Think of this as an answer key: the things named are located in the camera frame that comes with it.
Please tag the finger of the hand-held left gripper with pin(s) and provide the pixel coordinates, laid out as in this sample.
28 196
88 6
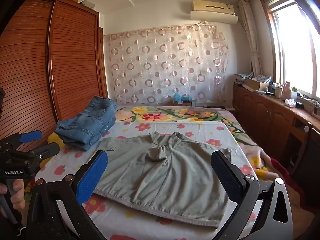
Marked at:
31 136
47 150

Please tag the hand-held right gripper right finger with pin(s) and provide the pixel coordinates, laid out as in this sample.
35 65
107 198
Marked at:
223 177

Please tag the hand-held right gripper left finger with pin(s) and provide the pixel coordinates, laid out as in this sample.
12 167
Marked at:
92 177

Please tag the grey-green pants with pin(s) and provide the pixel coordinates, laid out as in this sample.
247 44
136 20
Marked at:
172 175

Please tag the person's left forearm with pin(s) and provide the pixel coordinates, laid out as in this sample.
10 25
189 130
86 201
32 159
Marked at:
8 233

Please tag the person's left hand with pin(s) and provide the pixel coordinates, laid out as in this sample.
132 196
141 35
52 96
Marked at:
18 195

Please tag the folded blue jeans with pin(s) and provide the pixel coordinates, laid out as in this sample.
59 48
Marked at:
87 125

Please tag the flower-print white bed sheet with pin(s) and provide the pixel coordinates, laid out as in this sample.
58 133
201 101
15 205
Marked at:
125 221

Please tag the wooden sideboard cabinet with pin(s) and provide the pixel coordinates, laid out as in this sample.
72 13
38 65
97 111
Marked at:
265 115

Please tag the low cardboard box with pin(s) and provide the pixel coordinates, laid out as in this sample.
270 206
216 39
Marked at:
183 103

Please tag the wooden slatted wardrobe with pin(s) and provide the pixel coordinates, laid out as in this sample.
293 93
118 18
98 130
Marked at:
72 55

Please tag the blue plastic item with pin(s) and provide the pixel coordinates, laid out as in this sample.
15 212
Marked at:
180 97

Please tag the open cardboard box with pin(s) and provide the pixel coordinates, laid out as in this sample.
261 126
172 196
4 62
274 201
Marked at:
257 84

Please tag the small white box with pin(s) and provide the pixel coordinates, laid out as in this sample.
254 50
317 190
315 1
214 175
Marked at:
290 103

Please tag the patterned cloth bundle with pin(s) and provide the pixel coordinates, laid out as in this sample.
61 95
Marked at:
263 78

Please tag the pink bottle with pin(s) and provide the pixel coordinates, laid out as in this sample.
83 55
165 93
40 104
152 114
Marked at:
287 91

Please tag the green-capped bottle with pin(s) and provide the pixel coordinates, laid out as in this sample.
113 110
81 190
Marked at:
294 94

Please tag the circle-pattern sheer curtain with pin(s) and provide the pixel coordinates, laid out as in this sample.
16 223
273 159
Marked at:
165 65

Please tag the beige window drape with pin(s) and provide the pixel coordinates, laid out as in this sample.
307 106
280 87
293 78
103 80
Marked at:
251 37

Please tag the window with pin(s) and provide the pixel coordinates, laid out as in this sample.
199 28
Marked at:
297 42

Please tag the white air conditioner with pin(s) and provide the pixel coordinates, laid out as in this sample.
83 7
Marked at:
212 11

